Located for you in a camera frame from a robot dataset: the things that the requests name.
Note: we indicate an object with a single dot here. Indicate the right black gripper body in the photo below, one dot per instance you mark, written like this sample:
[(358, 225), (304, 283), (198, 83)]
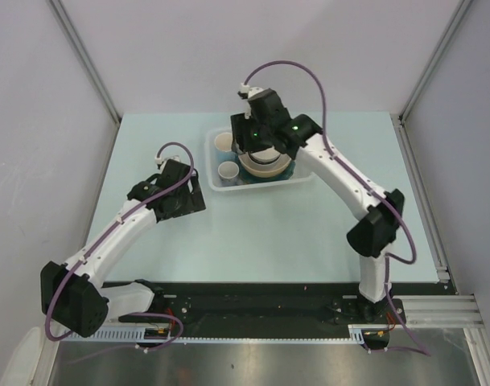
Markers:
[(259, 137)]

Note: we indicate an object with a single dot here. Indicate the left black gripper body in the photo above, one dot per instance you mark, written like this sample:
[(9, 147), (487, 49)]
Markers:
[(183, 206)]

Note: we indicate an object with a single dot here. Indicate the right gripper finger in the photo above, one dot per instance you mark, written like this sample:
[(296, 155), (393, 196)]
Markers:
[(236, 146), (239, 125)]

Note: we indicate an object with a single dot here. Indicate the grey white mug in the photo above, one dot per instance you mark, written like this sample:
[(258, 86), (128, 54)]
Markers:
[(228, 173)]

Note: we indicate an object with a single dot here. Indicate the small white bowl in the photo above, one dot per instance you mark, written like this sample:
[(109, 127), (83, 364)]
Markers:
[(266, 154)]

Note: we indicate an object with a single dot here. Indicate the large cream bowl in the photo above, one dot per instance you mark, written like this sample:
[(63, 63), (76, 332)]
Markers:
[(264, 171)]

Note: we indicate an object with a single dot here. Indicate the teal glass plate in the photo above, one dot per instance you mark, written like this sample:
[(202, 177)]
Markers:
[(248, 178)]

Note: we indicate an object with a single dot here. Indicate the floral patterned bowl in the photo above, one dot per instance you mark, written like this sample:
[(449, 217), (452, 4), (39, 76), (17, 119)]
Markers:
[(263, 162)]

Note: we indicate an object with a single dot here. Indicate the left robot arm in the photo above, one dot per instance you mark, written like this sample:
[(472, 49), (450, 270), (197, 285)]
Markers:
[(73, 293)]

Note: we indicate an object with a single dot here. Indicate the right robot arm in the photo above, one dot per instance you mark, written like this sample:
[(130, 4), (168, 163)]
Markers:
[(377, 211)]

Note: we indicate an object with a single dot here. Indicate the white plastic bin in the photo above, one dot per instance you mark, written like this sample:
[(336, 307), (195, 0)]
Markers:
[(300, 175)]

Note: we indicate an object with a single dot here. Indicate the light blue mug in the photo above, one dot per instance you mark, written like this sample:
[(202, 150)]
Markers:
[(223, 147)]

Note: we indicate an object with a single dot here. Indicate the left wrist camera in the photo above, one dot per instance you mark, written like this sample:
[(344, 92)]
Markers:
[(160, 160)]

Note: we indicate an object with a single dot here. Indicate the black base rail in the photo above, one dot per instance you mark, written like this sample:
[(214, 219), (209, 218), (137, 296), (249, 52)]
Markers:
[(338, 304)]

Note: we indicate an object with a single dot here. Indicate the right aluminium frame post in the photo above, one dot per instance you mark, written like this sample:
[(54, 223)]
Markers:
[(444, 43)]

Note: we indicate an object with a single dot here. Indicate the aluminium frame post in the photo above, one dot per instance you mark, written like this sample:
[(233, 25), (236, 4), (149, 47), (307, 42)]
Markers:
[(81, 52), (444, 43)]

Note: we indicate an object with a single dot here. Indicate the left aluminium frame post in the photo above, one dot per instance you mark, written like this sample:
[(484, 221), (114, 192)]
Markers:
[(81, 52)]

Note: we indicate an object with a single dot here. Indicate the white cable duct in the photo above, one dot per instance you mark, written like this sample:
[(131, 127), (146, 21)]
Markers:
[(257, 330)]

